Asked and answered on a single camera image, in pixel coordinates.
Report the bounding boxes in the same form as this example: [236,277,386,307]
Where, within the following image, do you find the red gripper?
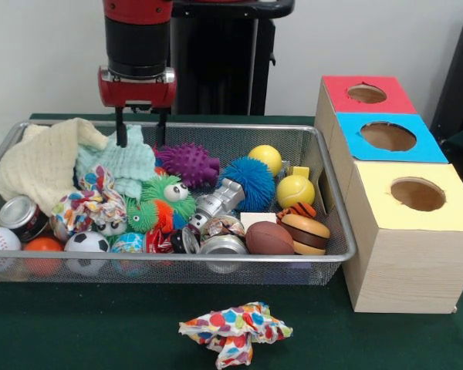
[97,66,177,149]

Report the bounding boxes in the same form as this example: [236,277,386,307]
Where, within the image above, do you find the teal knitted cloth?
[75,123,157,202]

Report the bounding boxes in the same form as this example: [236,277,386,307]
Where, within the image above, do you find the polka dot cloth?
[52,163,129,234]
[178,301,293,370]

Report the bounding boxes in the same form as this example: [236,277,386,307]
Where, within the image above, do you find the cream knitted cloth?
[0,117,110,217]

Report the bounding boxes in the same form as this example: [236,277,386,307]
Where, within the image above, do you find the small blue spiky ball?
[217,156,275,212]

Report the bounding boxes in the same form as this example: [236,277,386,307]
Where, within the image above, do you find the shallow clear mesh bin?
[0,119,358,286]

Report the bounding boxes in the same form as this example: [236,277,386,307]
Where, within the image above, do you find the wooden box with three holes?
[314,75,463,314]

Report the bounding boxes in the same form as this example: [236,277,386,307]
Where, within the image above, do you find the purple spiky ball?
[154,143,221,189]

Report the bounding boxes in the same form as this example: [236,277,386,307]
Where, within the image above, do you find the small green spiky ball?
[140,173,197,217]

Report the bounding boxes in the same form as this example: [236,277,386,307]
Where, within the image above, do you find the green and orange spiky toy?
[126,199,189,234]

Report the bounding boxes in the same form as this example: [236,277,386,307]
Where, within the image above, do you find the green spiky ball with eyes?
[96,219,129,237]

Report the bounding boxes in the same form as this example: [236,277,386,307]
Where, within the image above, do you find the black and white soccer ball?
[63,230,112,277]

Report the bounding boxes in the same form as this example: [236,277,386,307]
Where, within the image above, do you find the yellow smiley ball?
[248,145,283,179]

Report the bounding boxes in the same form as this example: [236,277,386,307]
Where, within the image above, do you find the brown toy football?
[245,221,296,255]

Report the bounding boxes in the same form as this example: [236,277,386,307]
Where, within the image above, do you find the white baseball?
[0,227,23,271]

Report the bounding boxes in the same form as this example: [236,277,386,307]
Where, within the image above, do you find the wooden burger toy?
[280,214,332,256]

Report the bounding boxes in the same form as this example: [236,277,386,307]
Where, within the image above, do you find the black upright panel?
[428,6,463,136]

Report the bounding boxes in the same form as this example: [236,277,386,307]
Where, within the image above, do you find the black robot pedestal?
[168,0,296,116]

